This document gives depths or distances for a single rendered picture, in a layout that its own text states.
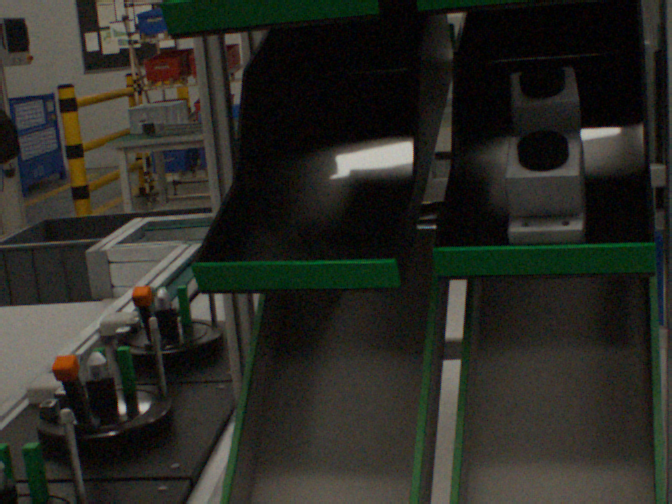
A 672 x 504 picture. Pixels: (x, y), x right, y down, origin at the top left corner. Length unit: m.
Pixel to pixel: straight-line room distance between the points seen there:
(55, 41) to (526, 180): 11.57
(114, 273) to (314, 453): 1.34
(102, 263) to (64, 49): 10.10
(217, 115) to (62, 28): 11.34
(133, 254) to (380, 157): 1.30
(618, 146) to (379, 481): 0.28
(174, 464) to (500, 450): 0.35
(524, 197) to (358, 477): 0.23
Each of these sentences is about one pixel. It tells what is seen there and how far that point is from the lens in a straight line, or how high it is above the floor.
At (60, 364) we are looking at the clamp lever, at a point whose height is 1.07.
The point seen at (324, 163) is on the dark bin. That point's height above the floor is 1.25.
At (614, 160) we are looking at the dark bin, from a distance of 0.69.
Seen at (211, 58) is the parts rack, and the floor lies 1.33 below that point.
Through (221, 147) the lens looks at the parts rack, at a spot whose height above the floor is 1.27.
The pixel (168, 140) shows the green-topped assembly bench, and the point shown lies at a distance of 5.88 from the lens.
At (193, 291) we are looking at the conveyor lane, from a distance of 1.72.
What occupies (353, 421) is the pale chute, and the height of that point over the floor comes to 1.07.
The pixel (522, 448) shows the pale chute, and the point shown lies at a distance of 0.68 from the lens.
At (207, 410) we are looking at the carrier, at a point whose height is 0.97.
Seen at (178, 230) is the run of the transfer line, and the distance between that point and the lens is 2.20.
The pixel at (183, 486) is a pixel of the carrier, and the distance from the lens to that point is 0.87.
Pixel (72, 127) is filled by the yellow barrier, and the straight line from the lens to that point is 7.67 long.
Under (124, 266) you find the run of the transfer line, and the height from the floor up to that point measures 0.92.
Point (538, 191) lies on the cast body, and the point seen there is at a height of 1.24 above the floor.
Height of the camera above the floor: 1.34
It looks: 13 degrees down
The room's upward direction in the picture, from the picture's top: 5 degrees counter-clockwise
